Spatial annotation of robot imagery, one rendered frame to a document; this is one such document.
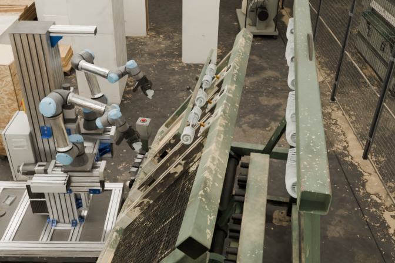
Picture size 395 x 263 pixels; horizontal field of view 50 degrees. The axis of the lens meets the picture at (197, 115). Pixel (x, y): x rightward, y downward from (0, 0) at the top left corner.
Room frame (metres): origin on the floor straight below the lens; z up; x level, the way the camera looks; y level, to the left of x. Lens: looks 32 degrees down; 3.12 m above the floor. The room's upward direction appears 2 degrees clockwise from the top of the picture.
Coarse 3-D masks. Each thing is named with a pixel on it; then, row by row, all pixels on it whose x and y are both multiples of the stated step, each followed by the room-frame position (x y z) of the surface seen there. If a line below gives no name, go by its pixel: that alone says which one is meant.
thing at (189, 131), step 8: (208, 56) 2.61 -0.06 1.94; (208, 64) 2.50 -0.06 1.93; (208, 72) 2.50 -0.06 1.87; (200, 80) 2.26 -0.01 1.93; (208, 80) 2.39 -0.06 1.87; (192, 96) 2.06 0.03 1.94; (200, 96) 2.19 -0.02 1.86; (192, 104) 1.98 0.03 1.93; (200, 104) 2.17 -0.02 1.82; (200, 112) 2.04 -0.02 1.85; (184, 120) 1.81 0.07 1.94; (184, 128) 1.88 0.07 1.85; (192, 128) 1.87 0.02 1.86; (184, 136) 1.85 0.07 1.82; (192, 136) 1.81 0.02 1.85
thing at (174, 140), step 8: (232, 64) 2.56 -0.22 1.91; (224, 72) 2.58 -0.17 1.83; (216, 80) 2.59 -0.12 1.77; (216, 88) 2.58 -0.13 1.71; (208, 96) 2.60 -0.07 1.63; (208, 112) 2.55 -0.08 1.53; (176, 136) 2.59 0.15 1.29; (168, 144) 2.60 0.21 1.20; (176, 144) 2.59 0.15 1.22; (160, 152) 2.61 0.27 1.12; (168, 152) 2.60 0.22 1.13; (152, 160) 2.62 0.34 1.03; (160, 160) 2.61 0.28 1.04; (144, 168) 2.63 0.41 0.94; (152, 168) 2.62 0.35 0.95
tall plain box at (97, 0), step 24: (72, 0) 5.09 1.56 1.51; (96, 0) 5.09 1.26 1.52; (120, 0) 5.78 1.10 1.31; (72, 24) 5.09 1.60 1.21; (96, 24) 5.09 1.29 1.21; (120, 24) 5.64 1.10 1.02; (72, 48) 5.09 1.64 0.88; (96, 48) 5.09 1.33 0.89; (120, 48) 5.49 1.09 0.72; (120, 96) 5.18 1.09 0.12
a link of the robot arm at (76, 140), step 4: (68, 136) 2.59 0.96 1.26; (72, 136) 2.59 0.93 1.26; (76, 136) 2.59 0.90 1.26; (80, 136) 2.59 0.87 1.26; (72, 140) 2.53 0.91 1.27; (76, 140) 2.54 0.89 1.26; (80, 140) 2.55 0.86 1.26; (76, 144) 2.52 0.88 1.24; (80, 144) 2.54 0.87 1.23; (80, 148) 2.52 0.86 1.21; (84, 148) 2.58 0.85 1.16; (80, 152) 2.54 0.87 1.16
